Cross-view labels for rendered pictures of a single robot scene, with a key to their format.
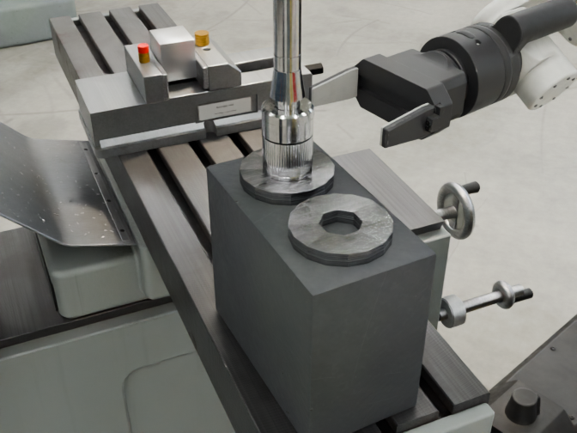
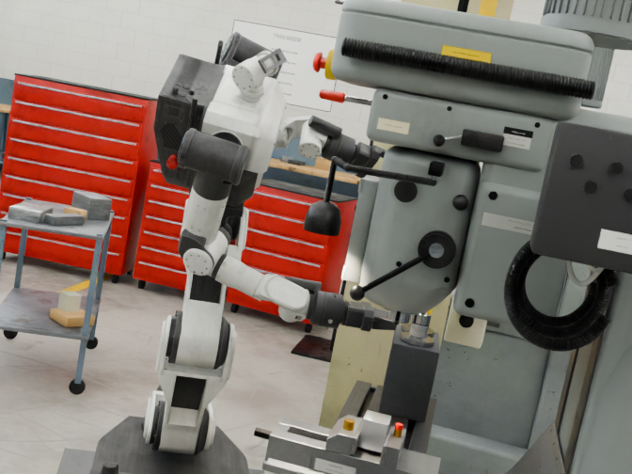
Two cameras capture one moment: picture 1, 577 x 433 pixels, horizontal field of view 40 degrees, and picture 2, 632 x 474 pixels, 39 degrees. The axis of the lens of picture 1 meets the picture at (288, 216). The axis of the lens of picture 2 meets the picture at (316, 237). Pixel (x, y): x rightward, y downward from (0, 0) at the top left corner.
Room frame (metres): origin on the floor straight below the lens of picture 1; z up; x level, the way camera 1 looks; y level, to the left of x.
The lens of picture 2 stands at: (2.68, 0.96, 1.69)
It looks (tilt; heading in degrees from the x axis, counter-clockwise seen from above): 9 degrees down; 213
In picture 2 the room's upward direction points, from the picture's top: 11 degrees clockwise
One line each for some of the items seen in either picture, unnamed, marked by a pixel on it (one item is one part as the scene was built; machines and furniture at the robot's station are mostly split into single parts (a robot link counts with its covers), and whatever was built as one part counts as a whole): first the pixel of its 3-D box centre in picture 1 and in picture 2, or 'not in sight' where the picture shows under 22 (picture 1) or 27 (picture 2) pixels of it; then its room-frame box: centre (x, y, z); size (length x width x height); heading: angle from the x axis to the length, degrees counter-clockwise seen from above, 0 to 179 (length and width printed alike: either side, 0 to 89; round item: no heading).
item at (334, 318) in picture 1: (311, 279); (410, 369); (0.59, -0.02, 1.04); 0.22 x 0.12 x 0.20; 27
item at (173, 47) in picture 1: (173, 53); (374, 431); (1.11, 0.17, 1.05); 0.06 x 0.05 x 0.06; 23
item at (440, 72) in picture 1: (433, 85); (346, 313); (0.76, -0.15, 1.17); 0.13 x 0.12 x 0.10; 38
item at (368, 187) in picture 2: not in sight; (361, 229); (1.13, 0.06, 1.44); 0.04 x 0.04 x 0.21; 23
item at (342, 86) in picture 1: (331, 87); (384, 324); (0.75, -0.04, 1.17); 0.06 x 0.02 x 0.03; 128
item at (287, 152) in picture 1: (287, 141); (419, 326); (0.64, 0.00, 1.17); 0.05 x 0.05 x 0.06
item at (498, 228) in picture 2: not in sight; (513, 249); (1.01, 0.34, 1.47); 0.24 x 0.19 x 0.26; 23
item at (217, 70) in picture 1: (209, 60); (346, 434); (1.13, 0.12, 1.03); 0.12 x 0.06 x 0.04; 23
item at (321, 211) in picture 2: not in sight; (323, 216); (1.22, 0.02, 1.47); 0.07 x 0.07 x 0.06
